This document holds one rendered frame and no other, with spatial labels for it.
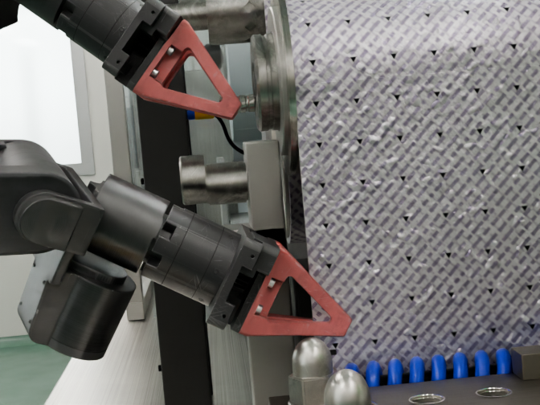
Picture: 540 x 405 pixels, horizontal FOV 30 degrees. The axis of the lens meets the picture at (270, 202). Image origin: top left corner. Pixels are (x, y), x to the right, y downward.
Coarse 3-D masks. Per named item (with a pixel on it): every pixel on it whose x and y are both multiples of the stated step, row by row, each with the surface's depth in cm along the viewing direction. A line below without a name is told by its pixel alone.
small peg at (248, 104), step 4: (240, 96) 79; (244, 96) 79; (248, 96) 79; (252, 96) 79; (220, 100) 79; (240, 100) 79; (244, 100) 79; (248, 100) 79; (252, 100) 79; (244, 104) 79; (248, 104) 79; (252, 104) 79; (240, 108) 79; (244, 108) 79; (248, 108) 79; (252, 108) 79
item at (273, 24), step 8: (272, 8) 76; (272, 16) 75; (272, 24) 75; (272, 32) 76; (280, 32) 73; (280, 40) 73; (280, 48) 73; (280, 56) 73; (280, 64) 73; (280, 72) 73; (280, 80) 73; (280, 88) 73; (280, 96) 73; (280, 104) 74; (280, 112) 75; (280, 120) 75; (280, 128) 76; (280, 136) 77; (280, 144) 78; (280, 152) 78
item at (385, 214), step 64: (320, 192) 73; (384, 192) 73; (448, 192) 73; (512, 192) 74; (320, 256) 73; (384, 256) 73; (448, 256) 74; (512, 256) 74; (320, 320) 73; (384, 320) 74; (448, 320) 74; (512, 320) 74
